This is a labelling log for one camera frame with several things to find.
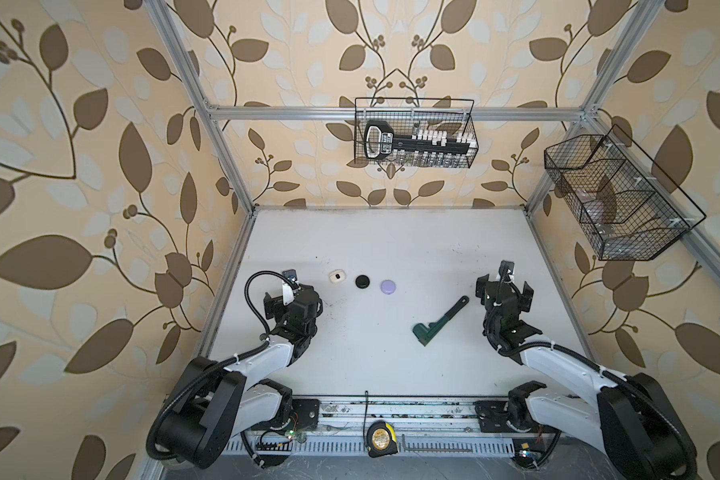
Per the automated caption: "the white earbud charging case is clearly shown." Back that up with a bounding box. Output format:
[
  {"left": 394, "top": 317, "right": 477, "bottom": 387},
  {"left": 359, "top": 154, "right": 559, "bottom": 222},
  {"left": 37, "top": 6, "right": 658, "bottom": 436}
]
[{"left": 329, "top": 270, "right": 346, "bottom": 284}]

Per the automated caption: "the black round earbud case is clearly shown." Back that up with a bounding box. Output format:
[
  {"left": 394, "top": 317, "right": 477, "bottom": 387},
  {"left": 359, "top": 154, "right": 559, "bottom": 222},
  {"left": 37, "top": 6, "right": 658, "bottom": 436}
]
[{"left": 355, "top": 275, "right": 370, "bottom": 289}]

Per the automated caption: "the purple round earbud case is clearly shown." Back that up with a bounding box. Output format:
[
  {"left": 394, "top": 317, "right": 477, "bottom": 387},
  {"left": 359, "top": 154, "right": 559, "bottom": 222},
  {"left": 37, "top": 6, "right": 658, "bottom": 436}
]
[{"left": 380, "top": 279, "right": 397, "bottom": 295}]

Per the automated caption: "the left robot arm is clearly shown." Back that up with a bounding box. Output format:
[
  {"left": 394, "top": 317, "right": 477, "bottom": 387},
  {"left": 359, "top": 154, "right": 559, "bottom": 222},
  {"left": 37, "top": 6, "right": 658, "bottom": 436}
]
[{"left": 146, "top": 269, "right": 323, "bottom": 469}]

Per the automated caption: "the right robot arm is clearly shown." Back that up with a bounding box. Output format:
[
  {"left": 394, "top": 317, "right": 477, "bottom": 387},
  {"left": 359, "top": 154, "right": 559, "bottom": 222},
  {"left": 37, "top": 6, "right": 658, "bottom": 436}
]
[{"left": 475, "top": 262, "right": 698, "bottom": 479}]

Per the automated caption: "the green pipe wrench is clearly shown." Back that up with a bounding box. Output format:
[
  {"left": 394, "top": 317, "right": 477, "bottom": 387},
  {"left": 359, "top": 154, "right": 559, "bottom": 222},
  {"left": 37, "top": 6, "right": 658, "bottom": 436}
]
[{"left": 412, "top": 295, "right": 469, "bottom": 347}]

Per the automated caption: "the yellow black tape measure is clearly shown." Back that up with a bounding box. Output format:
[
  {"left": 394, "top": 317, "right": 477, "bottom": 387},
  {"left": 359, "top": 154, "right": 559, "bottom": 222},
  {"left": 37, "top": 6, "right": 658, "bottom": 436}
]
[{"left": 365, "top": 421, "right": 399, "bottom": 458}]

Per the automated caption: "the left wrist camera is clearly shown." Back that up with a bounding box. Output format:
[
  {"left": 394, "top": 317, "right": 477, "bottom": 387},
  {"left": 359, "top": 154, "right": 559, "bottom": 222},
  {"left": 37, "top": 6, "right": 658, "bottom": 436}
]
[{"left": 281, "top": 269, "right": 299, "bottom": 305}]

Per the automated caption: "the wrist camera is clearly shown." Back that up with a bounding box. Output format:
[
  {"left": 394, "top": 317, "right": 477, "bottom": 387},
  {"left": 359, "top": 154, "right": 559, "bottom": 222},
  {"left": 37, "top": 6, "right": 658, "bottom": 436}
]
[
  {"left": 499, "top": 260, "right": 515, "bottom": 282},
  {"left": 281, "top": 269, "right": 299, "bottom": 305}
]

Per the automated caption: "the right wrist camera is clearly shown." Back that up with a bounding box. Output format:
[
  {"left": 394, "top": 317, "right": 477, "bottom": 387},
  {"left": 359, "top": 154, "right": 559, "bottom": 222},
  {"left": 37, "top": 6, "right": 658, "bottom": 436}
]
[{"left": 499, "top": 260, "right": 515, "bottom": 282}]

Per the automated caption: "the black wire basket right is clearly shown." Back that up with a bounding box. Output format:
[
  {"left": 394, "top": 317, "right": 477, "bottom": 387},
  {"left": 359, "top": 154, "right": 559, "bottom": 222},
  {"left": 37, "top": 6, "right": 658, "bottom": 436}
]
[{"left": 544, "top": 125, "right": 707, "bottom": 261}]

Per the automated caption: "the black wire basket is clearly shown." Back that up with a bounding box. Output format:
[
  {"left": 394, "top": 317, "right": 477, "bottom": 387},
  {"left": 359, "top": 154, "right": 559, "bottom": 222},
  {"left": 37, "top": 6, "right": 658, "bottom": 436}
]
[
  {"left": 353, "top": 96, "right": 479, "bottom": 169},
  {"left": 544, "top": 125, "right": 707, "bottom": 261}
]

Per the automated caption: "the black wire basket back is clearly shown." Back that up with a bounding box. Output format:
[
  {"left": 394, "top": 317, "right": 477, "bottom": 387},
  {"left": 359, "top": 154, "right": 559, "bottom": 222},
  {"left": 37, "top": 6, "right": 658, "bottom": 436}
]
[{"left": 353, "top": 96, "right": 479, "bottom": 169}]

